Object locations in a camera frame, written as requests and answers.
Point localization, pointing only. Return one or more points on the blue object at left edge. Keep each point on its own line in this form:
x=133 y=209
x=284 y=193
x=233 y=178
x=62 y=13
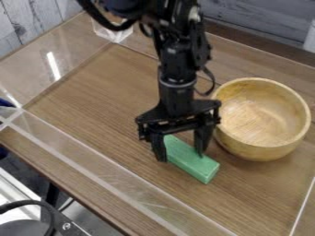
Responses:
x=6 y=103

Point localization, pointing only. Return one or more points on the light wooden bowl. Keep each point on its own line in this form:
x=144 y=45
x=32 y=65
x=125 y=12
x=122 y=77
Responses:
x=266 y=119

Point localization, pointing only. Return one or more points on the green rectangular block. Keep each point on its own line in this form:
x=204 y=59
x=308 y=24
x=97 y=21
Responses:
x=182 y=155

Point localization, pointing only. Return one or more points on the clear acrylic corner bracket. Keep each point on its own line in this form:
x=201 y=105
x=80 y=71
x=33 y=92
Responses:
x=114 y=36

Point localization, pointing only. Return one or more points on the clear acrylic front wall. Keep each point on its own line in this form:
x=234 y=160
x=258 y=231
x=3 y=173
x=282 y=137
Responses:
x=141 y=208

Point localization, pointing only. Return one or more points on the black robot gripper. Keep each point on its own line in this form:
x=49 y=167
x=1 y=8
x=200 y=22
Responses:
x=178 y=113

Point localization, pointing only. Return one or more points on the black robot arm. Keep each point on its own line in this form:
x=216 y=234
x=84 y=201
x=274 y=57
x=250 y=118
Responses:
x=173 y=23

